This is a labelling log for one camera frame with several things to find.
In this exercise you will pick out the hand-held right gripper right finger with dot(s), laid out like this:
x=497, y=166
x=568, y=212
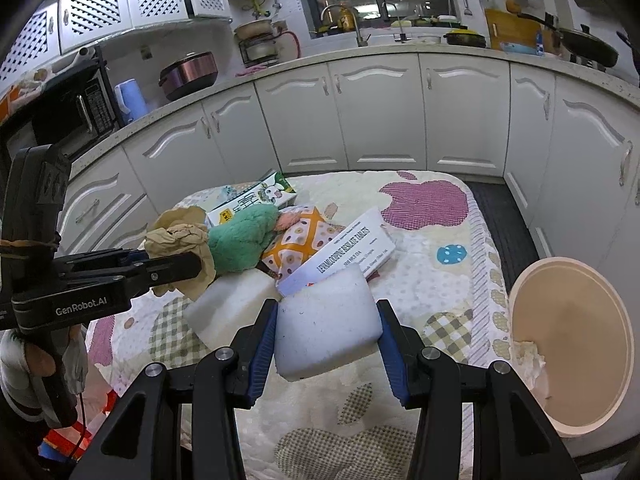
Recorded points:
x=392, y=355

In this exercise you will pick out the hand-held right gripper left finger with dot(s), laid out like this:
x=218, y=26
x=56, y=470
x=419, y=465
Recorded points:
x=262, y=355

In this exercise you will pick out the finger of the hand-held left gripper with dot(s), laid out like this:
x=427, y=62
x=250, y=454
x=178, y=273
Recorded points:
x=134, y=256
x=175, y=270

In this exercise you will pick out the beige cloth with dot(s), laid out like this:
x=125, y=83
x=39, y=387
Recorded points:
x=175, y=237

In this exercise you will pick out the small white sponge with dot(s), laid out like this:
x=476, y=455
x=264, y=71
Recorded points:
x=220, y=310

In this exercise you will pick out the large white sponge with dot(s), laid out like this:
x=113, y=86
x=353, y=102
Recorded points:
x=325, y=320

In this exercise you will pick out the green and white medicine box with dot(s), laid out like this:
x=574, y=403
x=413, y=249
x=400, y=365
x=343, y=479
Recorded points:
x=255, y=200

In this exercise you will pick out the beige trash bin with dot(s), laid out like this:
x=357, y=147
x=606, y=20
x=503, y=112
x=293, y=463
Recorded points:
x=575, y=335

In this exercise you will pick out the person's left hand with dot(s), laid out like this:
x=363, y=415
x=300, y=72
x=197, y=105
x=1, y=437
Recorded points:
x=15, y=370

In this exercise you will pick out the green plush cloth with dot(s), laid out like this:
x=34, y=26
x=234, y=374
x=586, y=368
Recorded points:
x=235, y=245

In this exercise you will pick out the printed blanket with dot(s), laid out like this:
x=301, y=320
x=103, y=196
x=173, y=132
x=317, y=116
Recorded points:
x=425, y=260

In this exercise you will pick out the black microwave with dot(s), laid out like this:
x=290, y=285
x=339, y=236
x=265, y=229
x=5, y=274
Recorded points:
x=90, y=105

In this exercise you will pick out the orange patterned packet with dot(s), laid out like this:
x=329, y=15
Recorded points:
x=295, y=245

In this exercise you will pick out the crumpled white tissue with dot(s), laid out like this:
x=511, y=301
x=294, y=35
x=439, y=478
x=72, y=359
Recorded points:
x=527, y=360

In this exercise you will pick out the blue kettle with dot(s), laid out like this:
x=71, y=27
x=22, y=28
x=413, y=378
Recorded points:
x=134, y=102

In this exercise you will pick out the red and blue cloth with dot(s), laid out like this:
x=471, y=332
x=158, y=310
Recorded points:
x=100, y=400

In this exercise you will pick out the purple rice cooker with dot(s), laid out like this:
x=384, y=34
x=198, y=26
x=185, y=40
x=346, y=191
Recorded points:
x=190, y=77

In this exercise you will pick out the white base cabinet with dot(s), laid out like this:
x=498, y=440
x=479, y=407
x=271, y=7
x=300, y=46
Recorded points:
x=375, y=120

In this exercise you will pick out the black pan rack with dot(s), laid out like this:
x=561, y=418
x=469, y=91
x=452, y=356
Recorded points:
x=260, y=42

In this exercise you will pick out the metal faucet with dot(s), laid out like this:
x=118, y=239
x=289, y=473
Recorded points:
x=357, y=30

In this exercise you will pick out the amber bottle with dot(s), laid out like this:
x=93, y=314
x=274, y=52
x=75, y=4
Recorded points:
x=346, y=19

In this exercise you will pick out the wooden cutting board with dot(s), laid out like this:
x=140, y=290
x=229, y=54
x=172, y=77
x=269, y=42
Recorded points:
x=505, y=27

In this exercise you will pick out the black frying pan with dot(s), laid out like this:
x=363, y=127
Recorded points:
x=590, y=45

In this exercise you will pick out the white lattice wall cabinet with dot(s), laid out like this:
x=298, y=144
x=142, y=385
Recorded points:
x=100, y=7

